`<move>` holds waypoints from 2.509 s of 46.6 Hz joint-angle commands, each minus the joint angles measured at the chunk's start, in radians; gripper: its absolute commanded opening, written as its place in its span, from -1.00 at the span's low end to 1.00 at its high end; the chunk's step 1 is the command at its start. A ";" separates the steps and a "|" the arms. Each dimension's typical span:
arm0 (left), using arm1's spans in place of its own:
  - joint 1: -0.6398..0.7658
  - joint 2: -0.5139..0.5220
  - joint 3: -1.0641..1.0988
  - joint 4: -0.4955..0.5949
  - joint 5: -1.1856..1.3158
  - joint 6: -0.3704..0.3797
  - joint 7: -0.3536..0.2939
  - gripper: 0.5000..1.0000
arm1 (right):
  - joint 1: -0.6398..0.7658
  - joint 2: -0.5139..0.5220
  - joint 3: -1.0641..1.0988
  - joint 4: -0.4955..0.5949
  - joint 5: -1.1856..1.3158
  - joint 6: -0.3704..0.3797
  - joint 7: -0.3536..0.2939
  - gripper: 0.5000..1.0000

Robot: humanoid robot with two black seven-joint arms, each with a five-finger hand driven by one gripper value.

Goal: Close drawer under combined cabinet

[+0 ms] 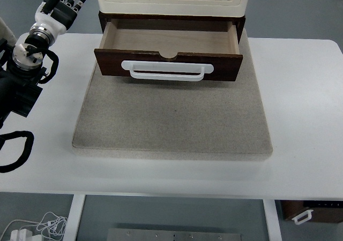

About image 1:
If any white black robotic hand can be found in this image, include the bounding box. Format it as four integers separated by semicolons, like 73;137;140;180
34;0;86;35

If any white drawer handle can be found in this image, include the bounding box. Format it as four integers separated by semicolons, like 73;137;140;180
121;60;214;82

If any dark wooden drawer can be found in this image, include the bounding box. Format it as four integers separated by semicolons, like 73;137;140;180
94;22;243;81

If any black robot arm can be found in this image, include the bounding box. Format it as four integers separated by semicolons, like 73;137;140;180
1;0;86;123

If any dark wooden drawer cabinet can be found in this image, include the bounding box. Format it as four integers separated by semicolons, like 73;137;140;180
98;11;246;37

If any beige stone base slab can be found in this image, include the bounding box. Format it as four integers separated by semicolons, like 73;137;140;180
72;34;273;161

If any white table leg left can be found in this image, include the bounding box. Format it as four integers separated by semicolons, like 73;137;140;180
63;194;86;241

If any white table leg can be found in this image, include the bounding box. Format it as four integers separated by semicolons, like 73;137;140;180
263;199;282;241
63;194;86;241

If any white power adapter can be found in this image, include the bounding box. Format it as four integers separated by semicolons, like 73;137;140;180
10;229;33;241

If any white table leg right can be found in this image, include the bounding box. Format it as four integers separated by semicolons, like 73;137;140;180
263;199;282;241

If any black sleeved cable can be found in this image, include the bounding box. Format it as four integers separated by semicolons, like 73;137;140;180
0;130;35;174

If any white cable on floor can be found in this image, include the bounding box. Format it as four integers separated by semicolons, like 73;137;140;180
0;212;69;241

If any brown box with white handle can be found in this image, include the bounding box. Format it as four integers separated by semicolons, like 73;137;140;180
280;200;342;225

